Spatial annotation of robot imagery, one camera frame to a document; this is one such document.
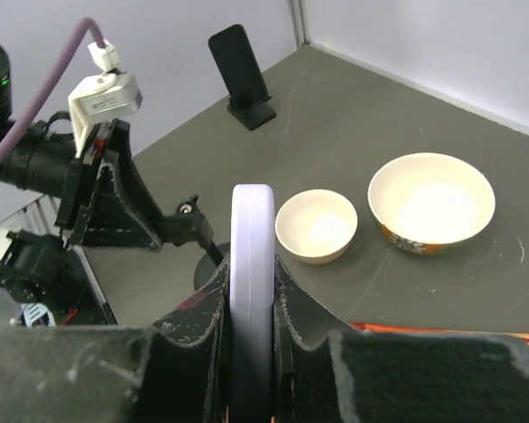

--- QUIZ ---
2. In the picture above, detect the black wedge phone stand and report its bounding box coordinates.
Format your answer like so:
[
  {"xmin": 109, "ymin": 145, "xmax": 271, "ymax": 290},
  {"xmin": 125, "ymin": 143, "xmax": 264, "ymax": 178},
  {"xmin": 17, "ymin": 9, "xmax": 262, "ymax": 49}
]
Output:
[{"xmin": 227, "ymin": 92, "xmax": 277, "ymax": 130}]

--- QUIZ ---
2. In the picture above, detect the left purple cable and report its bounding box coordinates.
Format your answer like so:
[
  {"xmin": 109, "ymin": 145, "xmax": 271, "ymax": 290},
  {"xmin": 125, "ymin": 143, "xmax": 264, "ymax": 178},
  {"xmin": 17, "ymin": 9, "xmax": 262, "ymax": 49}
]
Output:
[{"xmin": 0, "ymin": 16, "xmax": 105, "ymax": 176}]

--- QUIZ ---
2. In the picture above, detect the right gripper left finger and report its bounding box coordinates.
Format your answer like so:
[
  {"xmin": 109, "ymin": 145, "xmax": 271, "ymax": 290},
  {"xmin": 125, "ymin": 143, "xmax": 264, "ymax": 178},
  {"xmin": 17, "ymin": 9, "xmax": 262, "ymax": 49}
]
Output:
[{"xmin": 0, "ymin": 262, "xmax": 229, "ymax": 422}]

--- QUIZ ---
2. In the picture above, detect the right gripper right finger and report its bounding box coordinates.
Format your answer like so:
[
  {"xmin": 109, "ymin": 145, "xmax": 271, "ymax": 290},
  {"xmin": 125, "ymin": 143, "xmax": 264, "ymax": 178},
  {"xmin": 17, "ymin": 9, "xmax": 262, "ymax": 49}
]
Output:
[{"xmin": 273, "ymin": 260, "xmax": 529, "ymax": 422}]

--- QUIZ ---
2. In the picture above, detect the large green bowl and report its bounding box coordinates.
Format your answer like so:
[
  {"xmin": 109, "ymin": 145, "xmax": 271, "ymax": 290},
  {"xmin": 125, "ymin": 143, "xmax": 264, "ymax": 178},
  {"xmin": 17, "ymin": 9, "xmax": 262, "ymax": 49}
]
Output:
[{"xmin": 367, "ymin": 152, "xmax": 496, "ymax": 256}]

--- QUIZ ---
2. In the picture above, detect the orange patterned cloth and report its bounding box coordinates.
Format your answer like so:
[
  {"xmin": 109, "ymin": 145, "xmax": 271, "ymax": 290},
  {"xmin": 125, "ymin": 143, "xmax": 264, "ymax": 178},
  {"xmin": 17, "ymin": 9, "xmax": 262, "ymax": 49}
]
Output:
[{"xmin": 350, "ymin": 322, "xmax": 529, "ymax": 344}]

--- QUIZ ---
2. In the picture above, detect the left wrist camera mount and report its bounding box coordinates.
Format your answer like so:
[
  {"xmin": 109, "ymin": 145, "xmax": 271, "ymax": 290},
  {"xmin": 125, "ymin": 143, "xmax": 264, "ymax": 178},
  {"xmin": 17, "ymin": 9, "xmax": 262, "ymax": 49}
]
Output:
[{"xmin": 68, "ymin": 40, "xmax": 143, "ymax": 159}]

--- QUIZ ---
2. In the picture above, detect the phone with lilac case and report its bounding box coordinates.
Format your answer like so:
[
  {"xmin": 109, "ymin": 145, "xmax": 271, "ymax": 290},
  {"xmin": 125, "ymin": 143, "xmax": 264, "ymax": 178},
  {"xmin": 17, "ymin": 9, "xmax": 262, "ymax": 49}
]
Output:
[{"xmin": 228, "ymin": 184, "xmax": 275, "ymax": 422}]

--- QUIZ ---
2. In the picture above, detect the black round-base phone holder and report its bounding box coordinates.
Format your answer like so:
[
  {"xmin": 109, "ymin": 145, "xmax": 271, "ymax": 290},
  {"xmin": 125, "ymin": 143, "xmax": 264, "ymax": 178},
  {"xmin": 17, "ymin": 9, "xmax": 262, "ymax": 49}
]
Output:
[{"xmin": 155, "ymin": 195, "xmax": 229, "ymax": 290}]

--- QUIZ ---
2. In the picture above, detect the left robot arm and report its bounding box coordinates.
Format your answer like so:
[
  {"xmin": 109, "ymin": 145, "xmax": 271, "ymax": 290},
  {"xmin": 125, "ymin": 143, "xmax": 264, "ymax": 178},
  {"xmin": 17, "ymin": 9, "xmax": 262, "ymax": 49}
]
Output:
[{"xmin": 0, "ymin": 43, "xmax": 162, "ymax": 327}]

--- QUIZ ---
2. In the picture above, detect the small cream bowl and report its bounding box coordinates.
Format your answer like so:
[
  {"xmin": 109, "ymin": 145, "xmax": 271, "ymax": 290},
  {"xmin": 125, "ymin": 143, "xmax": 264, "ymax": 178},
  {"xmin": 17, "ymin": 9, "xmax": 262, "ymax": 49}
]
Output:
[{"xmin": 275, "ymin": 189, "xmax": 359, "ymax": 265}]

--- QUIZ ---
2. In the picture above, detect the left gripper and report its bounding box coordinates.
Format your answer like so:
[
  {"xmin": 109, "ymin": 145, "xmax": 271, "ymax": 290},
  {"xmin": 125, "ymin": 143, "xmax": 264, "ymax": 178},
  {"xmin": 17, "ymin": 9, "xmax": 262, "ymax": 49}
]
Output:
[{"xmin": 8, "ymin": 119, "xmax": 163, "ymax": 252}]

